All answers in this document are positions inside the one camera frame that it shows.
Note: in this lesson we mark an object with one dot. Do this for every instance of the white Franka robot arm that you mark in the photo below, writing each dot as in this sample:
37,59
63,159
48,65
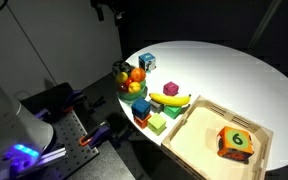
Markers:
7,133

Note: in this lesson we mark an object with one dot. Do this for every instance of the orange round fruit toy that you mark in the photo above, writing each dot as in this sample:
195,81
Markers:
138,75

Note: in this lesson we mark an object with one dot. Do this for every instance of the yellow lemon toy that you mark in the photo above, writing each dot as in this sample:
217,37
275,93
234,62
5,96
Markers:
121,77

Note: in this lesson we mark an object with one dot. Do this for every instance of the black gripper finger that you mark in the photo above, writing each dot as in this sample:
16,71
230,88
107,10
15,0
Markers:
118,17
99,12

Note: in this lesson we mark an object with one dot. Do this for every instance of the black white checkered cube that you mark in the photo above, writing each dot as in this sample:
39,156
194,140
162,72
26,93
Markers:
120,66

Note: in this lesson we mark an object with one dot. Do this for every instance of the pink cube block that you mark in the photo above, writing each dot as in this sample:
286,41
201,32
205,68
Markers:
170,89

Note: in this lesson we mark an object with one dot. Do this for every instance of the blue block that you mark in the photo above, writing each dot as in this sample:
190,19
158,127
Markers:
140,108

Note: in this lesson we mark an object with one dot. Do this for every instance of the black clamp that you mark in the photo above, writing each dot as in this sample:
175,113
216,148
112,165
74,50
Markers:
125,134
96,102

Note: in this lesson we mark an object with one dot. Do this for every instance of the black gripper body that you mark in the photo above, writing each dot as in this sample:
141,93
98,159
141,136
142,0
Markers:
97,2

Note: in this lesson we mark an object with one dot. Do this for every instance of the green plastic bowl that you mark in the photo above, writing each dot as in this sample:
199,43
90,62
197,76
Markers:
132,95

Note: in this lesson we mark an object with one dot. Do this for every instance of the orange block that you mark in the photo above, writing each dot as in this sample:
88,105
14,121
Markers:
142,121

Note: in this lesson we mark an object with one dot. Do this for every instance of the orange plush number cube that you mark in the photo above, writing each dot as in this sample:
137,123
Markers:
235,145

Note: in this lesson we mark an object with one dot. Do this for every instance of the dark green block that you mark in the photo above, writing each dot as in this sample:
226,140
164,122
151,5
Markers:
172,111

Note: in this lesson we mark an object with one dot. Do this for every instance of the wooden tray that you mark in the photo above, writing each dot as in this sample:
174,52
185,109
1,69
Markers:
197,143

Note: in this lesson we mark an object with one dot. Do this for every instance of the dark red fruit toy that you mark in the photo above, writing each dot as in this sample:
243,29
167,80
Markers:
123,88

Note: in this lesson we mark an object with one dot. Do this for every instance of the lime green block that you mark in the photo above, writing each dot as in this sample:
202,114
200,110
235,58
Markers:
156,124

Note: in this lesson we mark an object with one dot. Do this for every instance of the bright red fruit toy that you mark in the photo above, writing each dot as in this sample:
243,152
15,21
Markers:
129,81

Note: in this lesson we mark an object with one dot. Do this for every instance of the blue printed plush cube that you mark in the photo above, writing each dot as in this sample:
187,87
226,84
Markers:
147,62

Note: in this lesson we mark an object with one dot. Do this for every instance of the black perforated mounting board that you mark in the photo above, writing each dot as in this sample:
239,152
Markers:
69,140

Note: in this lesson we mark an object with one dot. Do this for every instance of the yellow orange fruit toy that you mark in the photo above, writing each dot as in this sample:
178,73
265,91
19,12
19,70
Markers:
134,87

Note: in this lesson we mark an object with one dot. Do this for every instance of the yellow toy banana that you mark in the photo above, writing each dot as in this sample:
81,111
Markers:
169,99

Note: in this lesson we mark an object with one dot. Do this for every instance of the purple clamp orange tips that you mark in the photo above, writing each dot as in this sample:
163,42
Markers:
73,100
95,135

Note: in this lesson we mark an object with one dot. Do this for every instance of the aluminium rail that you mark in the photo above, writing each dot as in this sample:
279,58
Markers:
52,155

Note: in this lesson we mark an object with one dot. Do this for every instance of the grey block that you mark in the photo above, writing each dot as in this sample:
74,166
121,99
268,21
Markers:
156,107

